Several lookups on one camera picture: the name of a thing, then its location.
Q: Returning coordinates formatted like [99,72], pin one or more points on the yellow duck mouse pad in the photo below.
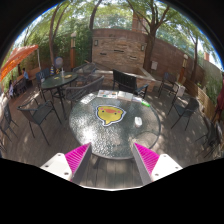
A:
[109,114]

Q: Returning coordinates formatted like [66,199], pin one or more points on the green marker pen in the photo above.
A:
[145,103]

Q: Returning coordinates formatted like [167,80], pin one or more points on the open booklet on table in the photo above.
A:
[107,94]

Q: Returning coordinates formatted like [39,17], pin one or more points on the white computer mouse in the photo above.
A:
[138,121]

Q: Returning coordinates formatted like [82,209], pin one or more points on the round glass patio table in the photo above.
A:
[114,141]

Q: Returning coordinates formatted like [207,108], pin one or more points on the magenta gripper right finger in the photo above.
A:
[153,166]

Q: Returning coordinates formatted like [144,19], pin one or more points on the round dark side table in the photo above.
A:
[57,82]

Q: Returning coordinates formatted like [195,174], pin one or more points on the brick fountain wall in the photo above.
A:
[118,48]

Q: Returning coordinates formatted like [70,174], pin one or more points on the white paper sheet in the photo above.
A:
[125,95]

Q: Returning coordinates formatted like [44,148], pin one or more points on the black chair far right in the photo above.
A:
[168,83]

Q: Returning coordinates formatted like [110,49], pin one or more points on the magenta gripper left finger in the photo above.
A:
[70,166]

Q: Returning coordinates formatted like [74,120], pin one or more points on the grey mesh chair left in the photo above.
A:
[37,112]

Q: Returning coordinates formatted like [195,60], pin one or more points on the black slatted patio chair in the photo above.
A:
[128,84]

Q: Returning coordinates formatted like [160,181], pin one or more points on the grey mesh chair near table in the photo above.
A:
[73,94]

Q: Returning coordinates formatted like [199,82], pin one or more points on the person in blue shirt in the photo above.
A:
[25,74]

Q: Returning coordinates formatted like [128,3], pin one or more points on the orange patio umbrella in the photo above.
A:
[17,55]

